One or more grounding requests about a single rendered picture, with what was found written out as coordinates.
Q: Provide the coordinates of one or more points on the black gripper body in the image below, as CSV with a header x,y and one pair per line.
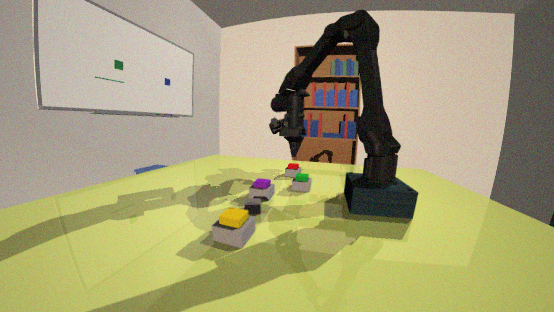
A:
x,y
295,120

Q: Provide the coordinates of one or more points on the red button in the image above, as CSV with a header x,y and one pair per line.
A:
x,y
292,170

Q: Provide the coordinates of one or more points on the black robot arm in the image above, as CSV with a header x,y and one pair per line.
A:
x,y
373,126

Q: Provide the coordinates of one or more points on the yellow button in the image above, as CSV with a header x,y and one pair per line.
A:
x,y
234,227

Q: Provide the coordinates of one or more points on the purple button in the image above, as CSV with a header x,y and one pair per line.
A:
x,y
261,188

